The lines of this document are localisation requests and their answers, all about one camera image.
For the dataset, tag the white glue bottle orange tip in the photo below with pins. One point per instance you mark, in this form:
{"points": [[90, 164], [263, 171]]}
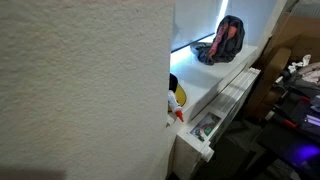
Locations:
{"points": [[174, 105]]}

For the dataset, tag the white radiator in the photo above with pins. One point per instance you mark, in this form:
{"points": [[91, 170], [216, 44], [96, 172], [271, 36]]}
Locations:
{"points": [[193, 144]]}

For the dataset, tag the cluttered dark desk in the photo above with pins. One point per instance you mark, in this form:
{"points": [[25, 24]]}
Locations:
{"points": [[293, 134]]}

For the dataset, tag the brown cardboard box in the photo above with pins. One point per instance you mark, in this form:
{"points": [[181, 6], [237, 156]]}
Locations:
{"points": [[294, 37]]}

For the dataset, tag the dark grey orange-print t-shirt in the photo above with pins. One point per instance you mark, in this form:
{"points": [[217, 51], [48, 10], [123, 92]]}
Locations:
{"points": [[226, 44]]}

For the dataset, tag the colourful sticker on radiator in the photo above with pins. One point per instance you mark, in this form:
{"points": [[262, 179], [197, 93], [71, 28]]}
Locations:
{"points": [[205, 126]]}

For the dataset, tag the white windowsill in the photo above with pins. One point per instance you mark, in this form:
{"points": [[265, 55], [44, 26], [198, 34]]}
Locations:
{"points": [[202, 83]]}

